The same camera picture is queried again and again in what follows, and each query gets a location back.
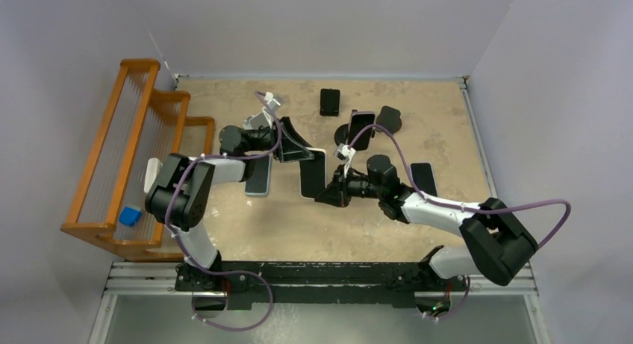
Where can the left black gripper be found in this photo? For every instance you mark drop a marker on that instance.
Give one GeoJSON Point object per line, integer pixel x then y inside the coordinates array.
{"type": "Point", "coordinates": [292, 146]}

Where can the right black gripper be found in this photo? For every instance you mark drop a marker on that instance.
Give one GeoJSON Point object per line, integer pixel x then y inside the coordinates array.
{"type": "Point", "coordinates": [337, 194]}

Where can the white edged black phone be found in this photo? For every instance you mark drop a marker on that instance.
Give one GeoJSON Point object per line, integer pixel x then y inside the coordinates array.
{"type": "Point", "coordinates": [313, 174]}

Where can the black phone clear case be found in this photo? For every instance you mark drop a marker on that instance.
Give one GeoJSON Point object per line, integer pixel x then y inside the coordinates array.
{"type": "Point", "coordinates": [357, 138]}

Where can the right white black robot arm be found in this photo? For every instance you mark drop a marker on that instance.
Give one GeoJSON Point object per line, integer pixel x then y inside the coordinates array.
{"type": "Point", "coordinates": [496, 244]}

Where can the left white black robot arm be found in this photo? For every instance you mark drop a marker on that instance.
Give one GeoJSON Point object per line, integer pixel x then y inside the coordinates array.
{"type": "Point", "coordinates": [178, 195]}

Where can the silver folding phone stand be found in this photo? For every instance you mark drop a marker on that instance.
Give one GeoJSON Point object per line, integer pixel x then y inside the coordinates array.
{"type": "Point", "coordinates": [256, 121]}

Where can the black round base phone stand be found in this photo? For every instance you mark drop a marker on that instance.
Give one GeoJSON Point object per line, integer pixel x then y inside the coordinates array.
{"type": "Point", "coordinates": [341, 135]}

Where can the light blue case phone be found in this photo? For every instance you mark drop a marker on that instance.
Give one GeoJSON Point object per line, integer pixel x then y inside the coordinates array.
{"type": "Point", "coordinates": [258, 183]}

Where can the black rectangular phone stand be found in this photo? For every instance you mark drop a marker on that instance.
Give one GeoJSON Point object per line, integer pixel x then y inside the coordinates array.
{"type": "Point", "coordinates": [329, 102]}

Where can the lavender case phone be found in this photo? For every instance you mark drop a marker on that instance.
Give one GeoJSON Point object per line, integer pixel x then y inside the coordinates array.
{"type": "Point", "coordinates": [423, 176]}

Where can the black brown disc phone stand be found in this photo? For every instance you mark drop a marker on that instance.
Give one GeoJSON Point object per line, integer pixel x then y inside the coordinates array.
{"type": "Point", "coordinates": [390, 119]}

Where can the white rectangular device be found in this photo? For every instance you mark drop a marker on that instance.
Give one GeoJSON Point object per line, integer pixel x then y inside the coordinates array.
{"type": "Point", "coordinates": [153, 168]}

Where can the orange wooden rack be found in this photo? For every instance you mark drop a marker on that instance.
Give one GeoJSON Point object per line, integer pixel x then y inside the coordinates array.
{"type": "Point", "coordinates": [139, 122]}

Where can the blue cap bottle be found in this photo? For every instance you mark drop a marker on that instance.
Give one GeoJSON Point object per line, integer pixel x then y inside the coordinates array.
{"type": "Point", "coordinates": [130, 216]}

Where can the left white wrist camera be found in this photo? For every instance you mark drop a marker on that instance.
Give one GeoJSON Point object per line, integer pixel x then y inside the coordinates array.
{"type": "Point", "coordinates": [273, 102]}

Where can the black aluminium base frame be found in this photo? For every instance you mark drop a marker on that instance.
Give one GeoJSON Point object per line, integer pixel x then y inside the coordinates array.
{"type": "Point", "coordinates": [313, 302]}

